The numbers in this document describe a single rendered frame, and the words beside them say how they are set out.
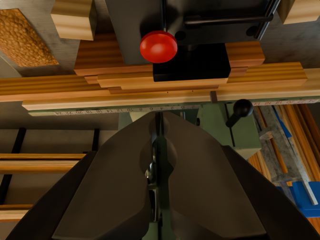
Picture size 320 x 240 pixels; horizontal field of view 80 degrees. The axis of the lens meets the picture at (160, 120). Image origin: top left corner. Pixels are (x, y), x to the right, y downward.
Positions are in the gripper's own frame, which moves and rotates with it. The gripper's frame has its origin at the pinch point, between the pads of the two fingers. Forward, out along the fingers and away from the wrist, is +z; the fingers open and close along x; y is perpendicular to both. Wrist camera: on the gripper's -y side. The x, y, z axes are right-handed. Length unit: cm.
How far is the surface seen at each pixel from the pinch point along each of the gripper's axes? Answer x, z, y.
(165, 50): 0.5, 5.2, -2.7
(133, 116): -12, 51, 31
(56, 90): -18.9, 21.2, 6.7
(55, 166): -121, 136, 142
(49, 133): -164, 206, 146
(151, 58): -0.6, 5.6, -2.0
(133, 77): -3.7, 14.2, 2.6
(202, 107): 5.4, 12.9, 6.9
